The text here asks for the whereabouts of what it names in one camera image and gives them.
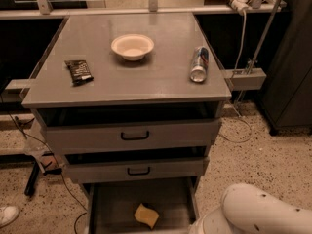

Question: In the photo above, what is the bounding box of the grey back rail shelf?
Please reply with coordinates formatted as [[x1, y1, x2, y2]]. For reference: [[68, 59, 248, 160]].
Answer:
[[0, 2, 289, 20]]

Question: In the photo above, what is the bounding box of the black clamp tool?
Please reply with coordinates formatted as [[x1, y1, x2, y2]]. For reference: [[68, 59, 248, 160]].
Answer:
[[24, 153, 62, 197]]

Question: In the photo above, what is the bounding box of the black snack packet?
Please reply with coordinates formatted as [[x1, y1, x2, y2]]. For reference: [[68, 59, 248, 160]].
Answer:
[[64, 60, 94, 86]]

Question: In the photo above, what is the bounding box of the grey bottom drawer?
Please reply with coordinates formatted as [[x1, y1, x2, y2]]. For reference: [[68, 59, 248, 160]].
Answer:
[[86, 178, 199, 234]]

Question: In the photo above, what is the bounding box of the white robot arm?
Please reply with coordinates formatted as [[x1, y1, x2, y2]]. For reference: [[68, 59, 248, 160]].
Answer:
[[188, 183, 312, 234]]

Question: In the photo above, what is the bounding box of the white shoe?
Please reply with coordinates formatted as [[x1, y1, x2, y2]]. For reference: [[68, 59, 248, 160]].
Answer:
[[0, 206, 20, 228]]

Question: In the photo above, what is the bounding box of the grey drawer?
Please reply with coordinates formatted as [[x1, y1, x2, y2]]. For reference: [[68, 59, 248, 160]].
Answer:
[[86, 178, 199, 234], [65, 158, 209, 183], [44, 119, 220, 154]]

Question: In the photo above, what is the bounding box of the grey top drawer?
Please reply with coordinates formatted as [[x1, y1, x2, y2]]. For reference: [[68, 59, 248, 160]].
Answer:
[[44, 119, 220, 154]]

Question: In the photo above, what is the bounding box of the dark cabinet at right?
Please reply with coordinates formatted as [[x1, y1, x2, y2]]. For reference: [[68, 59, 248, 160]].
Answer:
[[258, 0, 312, 136]]

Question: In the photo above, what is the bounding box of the grey metal bracket block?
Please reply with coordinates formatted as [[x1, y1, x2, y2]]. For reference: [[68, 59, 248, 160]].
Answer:
[[221, 68, 266, 91]]

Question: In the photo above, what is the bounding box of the black drawer handle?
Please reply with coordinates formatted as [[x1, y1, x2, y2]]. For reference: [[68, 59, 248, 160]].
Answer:
[[120, 131, 150, 141], [127, 167, 151, 176]]

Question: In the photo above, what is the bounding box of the grey drawer cabinet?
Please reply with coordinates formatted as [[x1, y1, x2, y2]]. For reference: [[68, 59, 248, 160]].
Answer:
[[20, 12, 232, 234]]

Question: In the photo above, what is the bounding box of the black top drawer handle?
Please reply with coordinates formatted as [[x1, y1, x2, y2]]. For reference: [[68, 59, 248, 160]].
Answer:
[[120, 131, 150, 141]]

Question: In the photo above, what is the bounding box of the silver blue drink can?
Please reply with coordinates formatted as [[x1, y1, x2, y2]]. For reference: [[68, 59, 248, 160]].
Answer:
[[189, 47, 209, 83]]

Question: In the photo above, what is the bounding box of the yellow sponge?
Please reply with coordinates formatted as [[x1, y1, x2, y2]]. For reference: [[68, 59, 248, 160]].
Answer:
[[134, 204, 159, 229]]

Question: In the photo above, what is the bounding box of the black floor cable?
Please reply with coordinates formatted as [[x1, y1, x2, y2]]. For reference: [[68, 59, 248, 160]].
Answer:
[[0, 95, 89, 234]]

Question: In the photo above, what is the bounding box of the grey middle drawer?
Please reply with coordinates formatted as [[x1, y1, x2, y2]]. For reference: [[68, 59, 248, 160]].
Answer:
[[65, 158, 209, 183]]

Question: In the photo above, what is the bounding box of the white cable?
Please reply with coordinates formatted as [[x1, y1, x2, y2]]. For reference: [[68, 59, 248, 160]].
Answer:
[[217, 8, 254, 144]]

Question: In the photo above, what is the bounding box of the metal rod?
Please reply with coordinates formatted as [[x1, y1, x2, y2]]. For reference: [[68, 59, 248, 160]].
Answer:
[[233, 0, 291, 105]]

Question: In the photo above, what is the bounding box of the white paper bowl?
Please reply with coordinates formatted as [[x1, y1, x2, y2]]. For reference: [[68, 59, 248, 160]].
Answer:
[[111, 34, 154, 61]]

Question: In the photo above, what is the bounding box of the black middle drawer handle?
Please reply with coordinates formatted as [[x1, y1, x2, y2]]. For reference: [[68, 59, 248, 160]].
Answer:
[[127, 167, 151, 176]]

